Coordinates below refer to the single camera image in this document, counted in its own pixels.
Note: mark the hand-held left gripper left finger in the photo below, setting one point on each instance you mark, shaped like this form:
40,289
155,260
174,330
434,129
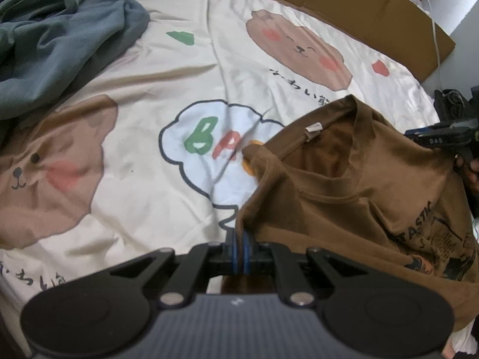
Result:
234,250

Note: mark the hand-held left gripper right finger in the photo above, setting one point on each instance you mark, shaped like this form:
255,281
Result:
247,250

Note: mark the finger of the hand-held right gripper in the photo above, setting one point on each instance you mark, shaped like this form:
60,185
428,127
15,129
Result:
414,134

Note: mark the brown printed t-shirt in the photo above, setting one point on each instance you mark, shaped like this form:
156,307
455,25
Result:
336,209

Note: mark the blue-grey sweatshirt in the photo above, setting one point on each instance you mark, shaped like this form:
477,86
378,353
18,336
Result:
56,52

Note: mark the person's right hand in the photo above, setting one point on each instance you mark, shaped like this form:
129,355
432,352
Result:
467,175

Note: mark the flattened cardboard sheet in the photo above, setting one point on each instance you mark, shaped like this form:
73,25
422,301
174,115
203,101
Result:
355,7

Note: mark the cream bear print bedsheet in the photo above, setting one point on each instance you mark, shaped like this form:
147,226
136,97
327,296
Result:
149,82

